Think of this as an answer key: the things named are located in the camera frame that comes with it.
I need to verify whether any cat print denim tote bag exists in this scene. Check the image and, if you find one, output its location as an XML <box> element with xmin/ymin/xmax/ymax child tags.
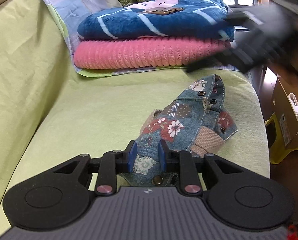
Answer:
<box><xmin>120</xmin><ymin>74</ymin><xmax>238</xmax><ymax>186</ymax></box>

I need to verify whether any blue patterned folded blanket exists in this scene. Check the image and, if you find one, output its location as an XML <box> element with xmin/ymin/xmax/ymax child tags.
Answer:
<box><xmin>77</xmin><ymin>0</ymin><xmax>234</xmax><ymax>42</ymax></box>

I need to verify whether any pink ribbed folded blanket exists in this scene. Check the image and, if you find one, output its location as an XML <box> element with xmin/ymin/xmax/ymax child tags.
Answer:
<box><xmin>73</xmin><ymin>37</ymin><xmax>231</xmax><ymax>70</ymax></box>

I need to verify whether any cardboard box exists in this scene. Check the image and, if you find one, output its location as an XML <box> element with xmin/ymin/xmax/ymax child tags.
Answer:
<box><xmin>272</xmin><ymin>76</ymin><xmax>298</xmax><ymax>149</ymax></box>

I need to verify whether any light green sofa cover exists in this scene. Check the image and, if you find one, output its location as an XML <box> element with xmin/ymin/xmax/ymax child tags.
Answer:
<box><xmin>0</xmin><ymin>0</ymin><xmax>270</xmax><ymax>235</ymax></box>

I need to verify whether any yellow plastic stool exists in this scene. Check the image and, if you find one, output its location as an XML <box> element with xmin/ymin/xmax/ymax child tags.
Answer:
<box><xmin>265</xmin><ymin>113</ymin><xmax>298</xmax><ymax>165</ymax></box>

